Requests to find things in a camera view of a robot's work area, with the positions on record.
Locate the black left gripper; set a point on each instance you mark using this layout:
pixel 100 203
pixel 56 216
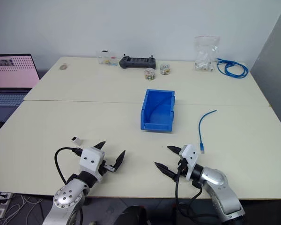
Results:
pixel 104 167

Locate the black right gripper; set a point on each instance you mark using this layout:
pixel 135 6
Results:
pixel 182 167

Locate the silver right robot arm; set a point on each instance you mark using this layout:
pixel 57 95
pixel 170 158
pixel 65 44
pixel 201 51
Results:
pixel 221 194

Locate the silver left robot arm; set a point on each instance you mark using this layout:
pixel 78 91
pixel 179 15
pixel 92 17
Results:
pixel 68 194

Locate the small white connector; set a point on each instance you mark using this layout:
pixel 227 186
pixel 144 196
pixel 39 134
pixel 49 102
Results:
pixel 76 140

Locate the blue plastic storage bin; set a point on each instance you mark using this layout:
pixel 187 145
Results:
pixel 157 127

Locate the dark rounded shape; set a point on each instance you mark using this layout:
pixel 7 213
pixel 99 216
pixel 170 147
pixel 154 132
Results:
pixel 131 215

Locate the round clear jar colourful bits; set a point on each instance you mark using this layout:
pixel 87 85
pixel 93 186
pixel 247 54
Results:
pixel 150 74
pixel 165 69

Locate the small clear parts box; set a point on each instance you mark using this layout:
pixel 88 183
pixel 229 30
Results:
pixel 106 58

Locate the black handheld remote controller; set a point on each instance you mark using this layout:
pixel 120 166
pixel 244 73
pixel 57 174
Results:
pixel 137 62

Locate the small pinkish round object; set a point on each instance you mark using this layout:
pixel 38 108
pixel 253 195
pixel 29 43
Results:
pixel 63 67

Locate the clear bag of white connectors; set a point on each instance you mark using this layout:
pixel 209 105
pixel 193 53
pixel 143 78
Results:
pixel 204 55

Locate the white power strip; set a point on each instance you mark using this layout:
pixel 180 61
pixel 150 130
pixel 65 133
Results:
pixel 5 197

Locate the open laptop pink screen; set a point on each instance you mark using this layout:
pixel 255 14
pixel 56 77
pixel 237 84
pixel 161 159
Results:
pixel 12 75

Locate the grey partition panel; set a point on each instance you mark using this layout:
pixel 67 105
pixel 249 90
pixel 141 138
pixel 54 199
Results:
pixel 276 70

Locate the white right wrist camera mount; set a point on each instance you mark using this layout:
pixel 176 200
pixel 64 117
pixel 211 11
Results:
pixel 190 159

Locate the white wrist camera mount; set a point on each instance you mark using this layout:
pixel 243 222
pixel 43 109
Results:
pixel 190 159
pixel 90 159

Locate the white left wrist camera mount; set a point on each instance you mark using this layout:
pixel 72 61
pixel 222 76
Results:
pixel 90 159

